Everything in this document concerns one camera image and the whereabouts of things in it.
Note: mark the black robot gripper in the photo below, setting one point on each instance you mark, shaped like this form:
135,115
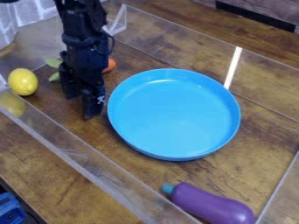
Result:
84,61

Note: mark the blue round plastic tray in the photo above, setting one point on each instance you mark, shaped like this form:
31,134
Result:
174,114

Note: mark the orange toy carrot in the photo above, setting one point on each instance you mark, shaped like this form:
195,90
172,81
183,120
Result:
55,63

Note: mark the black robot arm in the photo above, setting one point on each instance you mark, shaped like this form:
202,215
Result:
83,17

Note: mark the white patterned curtain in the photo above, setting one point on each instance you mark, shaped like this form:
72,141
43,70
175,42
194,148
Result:
19,13

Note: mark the dark wooden shelf edge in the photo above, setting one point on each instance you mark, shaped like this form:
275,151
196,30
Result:
278,13

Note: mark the purple toy eggplant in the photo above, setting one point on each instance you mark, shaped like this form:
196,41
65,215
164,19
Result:
215,209

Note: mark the clear acrylic enclosure wall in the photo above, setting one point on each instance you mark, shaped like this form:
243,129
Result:
69,166

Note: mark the blue device corner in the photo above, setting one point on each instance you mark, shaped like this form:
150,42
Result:
12,213

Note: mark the yellow toy lemon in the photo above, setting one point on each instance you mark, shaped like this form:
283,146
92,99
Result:
23,81

